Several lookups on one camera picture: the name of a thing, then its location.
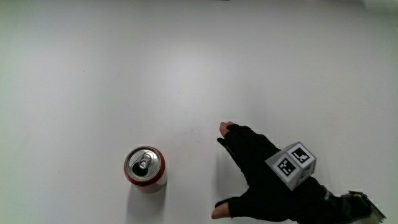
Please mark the red cola can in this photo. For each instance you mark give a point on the red cola can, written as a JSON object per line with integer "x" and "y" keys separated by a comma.
{"x": 146, "y": 165}

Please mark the person's right forearm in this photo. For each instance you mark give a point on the person's right forearm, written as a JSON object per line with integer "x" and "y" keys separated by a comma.
{"x": 348, "y": 208}

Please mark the person's right hand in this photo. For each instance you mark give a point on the person's right hand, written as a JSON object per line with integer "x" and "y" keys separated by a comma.
{"x": 264, "y": 186}

